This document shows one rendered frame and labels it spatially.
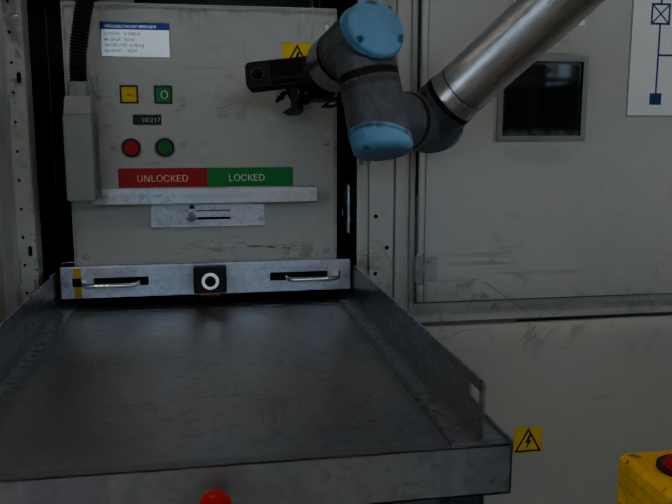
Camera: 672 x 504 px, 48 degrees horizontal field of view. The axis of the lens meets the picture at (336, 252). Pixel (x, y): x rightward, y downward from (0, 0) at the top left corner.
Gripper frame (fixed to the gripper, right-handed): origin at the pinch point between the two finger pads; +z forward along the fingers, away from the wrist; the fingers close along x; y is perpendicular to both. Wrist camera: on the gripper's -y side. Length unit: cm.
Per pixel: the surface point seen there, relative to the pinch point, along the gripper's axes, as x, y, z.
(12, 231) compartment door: -19, -46, 13
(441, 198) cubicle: -20.4, 28.1, -7.4
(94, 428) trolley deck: -49, -41, -39
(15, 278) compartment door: -27, -46, 16
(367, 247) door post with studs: -27.9, 15.5, 0.7
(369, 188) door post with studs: -17.1, 15.7, -2.6
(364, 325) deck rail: -42.2, 5.9, -13.7
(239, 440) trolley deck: -52, -27, -48
